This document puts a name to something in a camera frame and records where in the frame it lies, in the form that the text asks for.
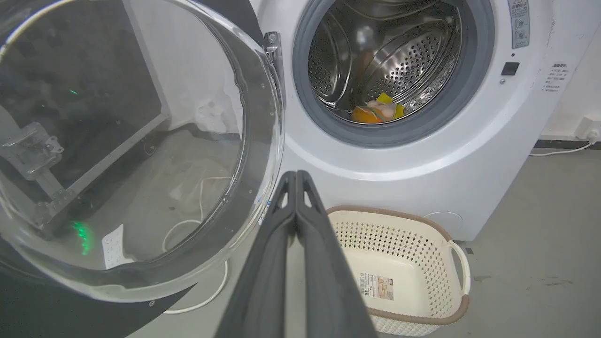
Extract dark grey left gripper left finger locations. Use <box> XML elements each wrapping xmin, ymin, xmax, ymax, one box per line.
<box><xmin>215</xmin><ymin>171</ymin><xmax>297</xmax><ymax>338</ymax></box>

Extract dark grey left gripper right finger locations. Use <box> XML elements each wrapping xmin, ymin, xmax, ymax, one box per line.
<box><xmin>296</xmin><ymin>170</ymin><xmax>379</xmax><ymax>338</ymax></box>

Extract transparent washer door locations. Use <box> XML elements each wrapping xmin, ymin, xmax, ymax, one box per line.
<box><xmin>0</xmin><ymin>0</ymin><xmax>287</xmax><ymax>338</ymax></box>

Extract white front-load washing machine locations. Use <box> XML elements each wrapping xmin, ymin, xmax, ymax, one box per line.
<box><xmin>248</xmin><ymin>0</ymin><xmax>601</xmax><ymax>242</ymax></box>

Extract cream perforated laundry basket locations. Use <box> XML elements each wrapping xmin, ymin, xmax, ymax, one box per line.
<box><xmin>326</xmin><ymin>205</ymin><xmax>471</xmax><ymax>337</ymax></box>

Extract grey warning label sticker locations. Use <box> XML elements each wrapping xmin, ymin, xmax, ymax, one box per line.
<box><xmin>507</xmin><ymin>0</ymin><xmax>531</xmax><ymax>49</ymax></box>

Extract white thin floor cable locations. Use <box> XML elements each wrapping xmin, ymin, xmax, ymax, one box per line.
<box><xmin>162</xmin><ymin>261</ymin><xmax>229</xmax><ymax>315</ymax></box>

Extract white power cable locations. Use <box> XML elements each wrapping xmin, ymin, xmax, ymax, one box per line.
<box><xmin>530</xmin><ymin>141</ymin><xmax>594</xmax><ymax>157</ymax></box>

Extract white wall socket plug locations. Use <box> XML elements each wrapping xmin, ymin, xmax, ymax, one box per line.
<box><xmin>576</xmin><ymin>116</ymin><xmax>601</xmax><ymax>144</ymax></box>

